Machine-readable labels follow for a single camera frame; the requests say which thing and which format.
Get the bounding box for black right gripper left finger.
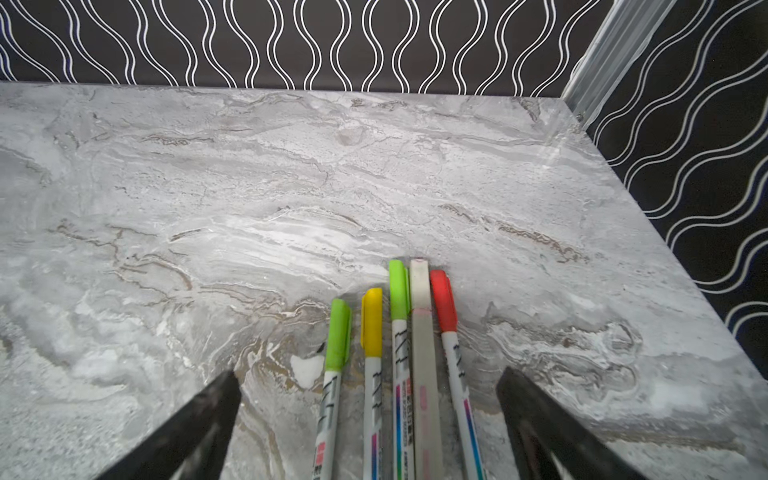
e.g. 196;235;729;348
98;370;242;479

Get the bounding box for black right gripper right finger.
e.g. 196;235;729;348
496;367;645;479

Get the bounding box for white pen pink accents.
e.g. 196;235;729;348
409;259;444;480

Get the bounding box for white pen green end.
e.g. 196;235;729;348
311;298;352;480

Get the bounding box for white pen red cap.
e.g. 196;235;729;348
429;270;486;480

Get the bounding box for white pen yellow tip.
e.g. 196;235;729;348
361;288;383;480

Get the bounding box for white pen green tip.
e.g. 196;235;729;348
388;260;416;479

